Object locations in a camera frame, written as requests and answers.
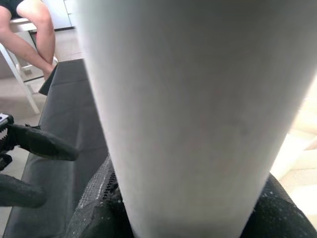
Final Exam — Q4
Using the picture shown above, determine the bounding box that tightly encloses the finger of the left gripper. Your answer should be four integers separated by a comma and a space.
0, 175, 48, 209
8, 123, 80, 161

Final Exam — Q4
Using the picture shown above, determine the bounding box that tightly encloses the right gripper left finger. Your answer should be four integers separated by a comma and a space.
65, 153, 134, 238

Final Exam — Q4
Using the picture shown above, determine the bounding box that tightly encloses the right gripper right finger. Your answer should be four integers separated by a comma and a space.
241, 173, 317, 238

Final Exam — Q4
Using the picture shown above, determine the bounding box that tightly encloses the cream plastic table top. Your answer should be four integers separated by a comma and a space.
269, 96, 317, 224

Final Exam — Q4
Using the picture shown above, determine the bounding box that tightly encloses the seated person with bare legs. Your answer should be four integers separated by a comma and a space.
0, 0, 56, 81

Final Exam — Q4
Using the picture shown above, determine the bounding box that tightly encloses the white plastic table leg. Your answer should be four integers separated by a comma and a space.
76, 0, 317, 238

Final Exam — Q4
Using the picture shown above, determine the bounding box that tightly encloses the white wooden chair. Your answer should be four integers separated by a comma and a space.
0, 18, 60, 115

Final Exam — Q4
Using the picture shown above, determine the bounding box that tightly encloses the black tablecloth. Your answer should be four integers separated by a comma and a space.
3, 58, 117, 238

